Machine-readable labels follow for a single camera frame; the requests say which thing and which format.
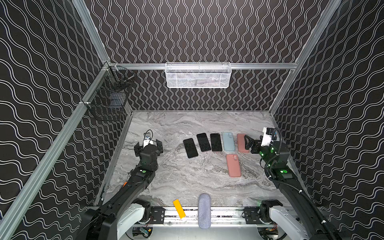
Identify white wire mesh basket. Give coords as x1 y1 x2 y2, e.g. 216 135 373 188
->
165 66 232 89

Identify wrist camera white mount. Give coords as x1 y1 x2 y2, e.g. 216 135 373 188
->
261 127 275 147
143 132 154 148

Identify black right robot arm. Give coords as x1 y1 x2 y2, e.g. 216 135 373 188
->
243 128 343 240

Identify aluminium corner frame post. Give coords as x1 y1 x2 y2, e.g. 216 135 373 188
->
269 0 342 116
73 0 111 64

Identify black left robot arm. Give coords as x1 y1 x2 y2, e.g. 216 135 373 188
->
76 140 163 240

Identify light blue phone case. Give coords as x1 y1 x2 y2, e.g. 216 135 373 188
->
222 132 235 152

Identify black phone taken from case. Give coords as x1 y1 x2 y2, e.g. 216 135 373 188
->
210 133 223 152

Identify aluminium back horizontal bar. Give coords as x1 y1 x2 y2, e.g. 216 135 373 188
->
109 62 298 71

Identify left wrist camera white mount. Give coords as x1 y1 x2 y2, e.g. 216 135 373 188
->
143 132 154 148

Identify grey fabric pouch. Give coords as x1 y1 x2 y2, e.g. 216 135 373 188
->
198 194 212 230

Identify aluminium horizontal bar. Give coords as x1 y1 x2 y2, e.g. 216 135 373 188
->
1 62 110 240
109 62 298 71

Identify black wire basket left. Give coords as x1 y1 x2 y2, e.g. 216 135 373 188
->
86 66 136 122

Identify black phone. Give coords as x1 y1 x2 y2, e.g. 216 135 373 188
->
183 138 199 159
197 133 212 152

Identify aluminium corner frame post right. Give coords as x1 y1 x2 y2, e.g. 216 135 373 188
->
269 0 342 116

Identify aluminium corner frame post left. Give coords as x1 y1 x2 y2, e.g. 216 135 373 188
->
73 0 111 64

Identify aluminium left horizontal bar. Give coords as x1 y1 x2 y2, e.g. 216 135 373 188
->
1 62 110 240

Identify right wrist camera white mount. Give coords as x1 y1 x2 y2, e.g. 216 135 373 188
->
261 127 275 147

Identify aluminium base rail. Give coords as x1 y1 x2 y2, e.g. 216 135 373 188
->
124 205 298 227

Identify pink phone case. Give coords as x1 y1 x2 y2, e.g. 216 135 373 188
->
237 134 250 154
226 154 242 178

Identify yellow flat block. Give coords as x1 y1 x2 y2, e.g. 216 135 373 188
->
173 199 186 219

